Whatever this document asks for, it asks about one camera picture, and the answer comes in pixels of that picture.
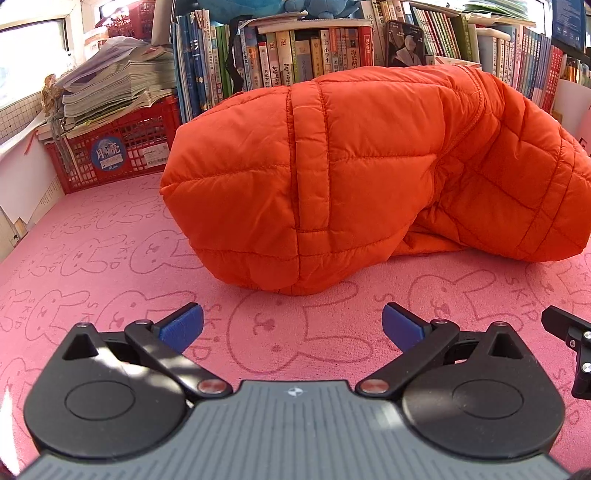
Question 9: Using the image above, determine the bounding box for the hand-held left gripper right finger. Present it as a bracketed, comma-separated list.
[355, 302, 533, 400]

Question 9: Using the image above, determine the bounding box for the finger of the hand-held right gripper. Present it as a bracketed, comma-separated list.
[541, 305, 591, 400]

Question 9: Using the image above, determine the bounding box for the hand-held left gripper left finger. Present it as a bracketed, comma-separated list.
[54, 302, 234, 401]

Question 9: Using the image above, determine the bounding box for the orange puffer jacket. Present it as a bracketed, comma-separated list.
[159, 62, 591, 296]

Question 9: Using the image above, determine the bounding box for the red plastic crate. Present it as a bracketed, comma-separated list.
[44, 95, 183, 195]

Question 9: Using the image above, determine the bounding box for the white pen box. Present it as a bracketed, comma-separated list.
[551, 55, 591, 153]

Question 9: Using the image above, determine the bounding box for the stack of magazines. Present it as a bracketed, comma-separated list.
[37, 37, 178, 139]

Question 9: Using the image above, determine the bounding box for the row of pink-spined books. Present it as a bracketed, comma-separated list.
[489, 23, 568, 114]

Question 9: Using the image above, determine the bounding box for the brown hanging ornament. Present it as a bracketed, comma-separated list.
[41, 73, 71, 176]

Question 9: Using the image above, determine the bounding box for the white plastic file holder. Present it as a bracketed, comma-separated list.
[477, 27, 519, 75]

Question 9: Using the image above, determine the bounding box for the row of tall colourful books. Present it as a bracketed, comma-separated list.
[173, 11, 375, 123]

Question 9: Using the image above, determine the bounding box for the black smartphone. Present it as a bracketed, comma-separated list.
[384, 19, 426, 68]

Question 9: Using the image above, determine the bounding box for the blue printed board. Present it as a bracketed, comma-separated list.
[551, 0, 588, 51]

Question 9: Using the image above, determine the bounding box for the row of thin green books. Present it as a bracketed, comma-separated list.
[369, 0, 490, 65]

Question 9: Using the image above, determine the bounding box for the grey flat board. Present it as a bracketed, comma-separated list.
[150, 0, 177, 44]

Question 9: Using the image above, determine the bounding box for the red mesh basket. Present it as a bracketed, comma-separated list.
[95, 0, 158, 42]

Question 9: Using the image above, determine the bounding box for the stack of green folders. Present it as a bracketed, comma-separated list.
[464, 0, 531, 20]

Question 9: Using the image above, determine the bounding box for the blue whale plush toy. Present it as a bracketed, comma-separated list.
[198, 0, 284, 17]

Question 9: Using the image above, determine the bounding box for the blue cat plush toy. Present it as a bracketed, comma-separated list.
[284, 0, 361, 19]

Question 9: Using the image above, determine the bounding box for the black strap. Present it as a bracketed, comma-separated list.
[225, 19, 246, 94]

